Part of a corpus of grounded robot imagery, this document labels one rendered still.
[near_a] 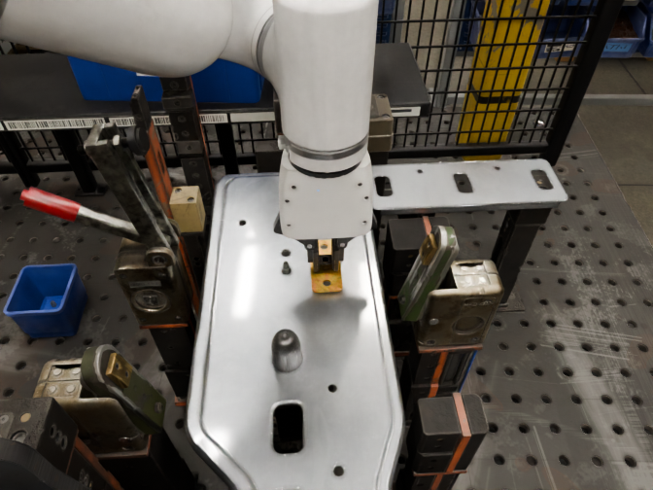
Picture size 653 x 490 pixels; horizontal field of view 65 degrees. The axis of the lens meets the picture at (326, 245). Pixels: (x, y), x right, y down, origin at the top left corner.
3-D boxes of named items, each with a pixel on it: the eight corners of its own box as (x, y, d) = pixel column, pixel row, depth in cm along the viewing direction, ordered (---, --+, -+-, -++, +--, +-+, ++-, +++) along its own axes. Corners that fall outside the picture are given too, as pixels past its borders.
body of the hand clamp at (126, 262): (218, 403, 84) (169, 267, 58) (175, 406, 84) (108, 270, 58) (220, 371, 88) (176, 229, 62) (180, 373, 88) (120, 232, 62)
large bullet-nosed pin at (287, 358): (302, 377, 56) (300, 346, 51) (273, 379, 56) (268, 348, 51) (301, 352, 58) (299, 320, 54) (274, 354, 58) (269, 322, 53)
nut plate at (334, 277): (343, 291, 62) (343, 285, 61) (311, 293, 62) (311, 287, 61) (337, 240, 68) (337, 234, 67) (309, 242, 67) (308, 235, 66)
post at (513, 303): (524, 311, 97) (580, 197, 76) (466, 314, 96) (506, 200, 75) (513, 284, 101) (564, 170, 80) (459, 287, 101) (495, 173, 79)
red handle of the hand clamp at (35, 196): (170, 252, 58) (17, 200, 51) (163, 263, 59) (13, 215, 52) (175, 226, 61) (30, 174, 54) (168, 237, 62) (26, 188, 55)
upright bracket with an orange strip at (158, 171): (213, 343, 92) (137, 98, 55) (205, 344, 92) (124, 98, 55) (214, 330, 94) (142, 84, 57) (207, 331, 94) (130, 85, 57)
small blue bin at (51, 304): (80, 339, 93) (60, 311, 86) (23, 342, 92) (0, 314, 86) (94, 292, 100) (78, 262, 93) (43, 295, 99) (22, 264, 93)
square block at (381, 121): (378, 272, 103) (395, 120, 77) (338, 274, 103) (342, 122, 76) (372, 243, 109) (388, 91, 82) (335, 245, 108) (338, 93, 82)
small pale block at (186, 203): (234, 355, 90) (196, 203, 64) (215, 356, 90) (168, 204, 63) (236, 337, 93) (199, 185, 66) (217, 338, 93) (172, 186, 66)
